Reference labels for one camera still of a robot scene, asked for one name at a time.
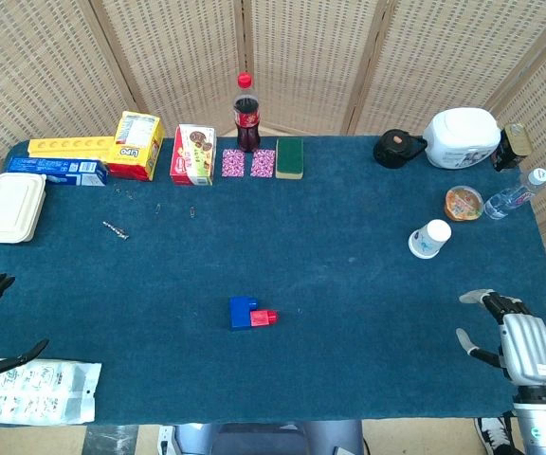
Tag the purple patterned card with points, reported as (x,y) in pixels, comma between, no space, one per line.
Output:
(233,163)
(263,163)

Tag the cola bottle with red cap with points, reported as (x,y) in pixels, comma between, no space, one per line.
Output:
(247,128)

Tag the blue tablecloth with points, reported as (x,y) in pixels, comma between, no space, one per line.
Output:
(301,237)

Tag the yellow red UPO box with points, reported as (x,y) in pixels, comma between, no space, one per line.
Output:
(133,151)

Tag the blue toy block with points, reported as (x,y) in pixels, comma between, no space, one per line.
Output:
(239,313)

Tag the orange jelly cup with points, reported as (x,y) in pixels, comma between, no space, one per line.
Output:
(464,204)

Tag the white wet wipes tub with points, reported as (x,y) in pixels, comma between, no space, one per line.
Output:
(460,137)

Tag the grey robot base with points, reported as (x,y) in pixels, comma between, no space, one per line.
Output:
(263,441)

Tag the long blue box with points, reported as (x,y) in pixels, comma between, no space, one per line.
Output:
(41,166)

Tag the long yellow box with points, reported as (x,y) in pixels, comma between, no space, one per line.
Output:
(64,144)

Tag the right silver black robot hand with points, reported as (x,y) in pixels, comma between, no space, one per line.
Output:
(529,346)

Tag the red white snack box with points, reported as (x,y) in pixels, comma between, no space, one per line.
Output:
(192,156)

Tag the red toy block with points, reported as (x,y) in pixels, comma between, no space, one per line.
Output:
(263,318)

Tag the clear water bottle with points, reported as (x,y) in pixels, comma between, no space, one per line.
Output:
(512,196)

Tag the black white shoe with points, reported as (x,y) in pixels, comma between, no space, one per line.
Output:
(491,436)

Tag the woven bamboo folding screen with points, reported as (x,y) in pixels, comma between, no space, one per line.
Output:
(301,57)

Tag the beige lidded food container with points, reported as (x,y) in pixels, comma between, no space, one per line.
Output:
(10,208)

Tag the dark can with gold lid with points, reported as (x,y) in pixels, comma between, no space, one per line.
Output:
(512,147)

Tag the small metal clip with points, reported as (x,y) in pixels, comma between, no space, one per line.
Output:
(118,191)

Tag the green yellow sponge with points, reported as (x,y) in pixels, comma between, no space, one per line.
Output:
(289,156)

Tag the white paper cup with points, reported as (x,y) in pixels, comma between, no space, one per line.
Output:
(429,239)

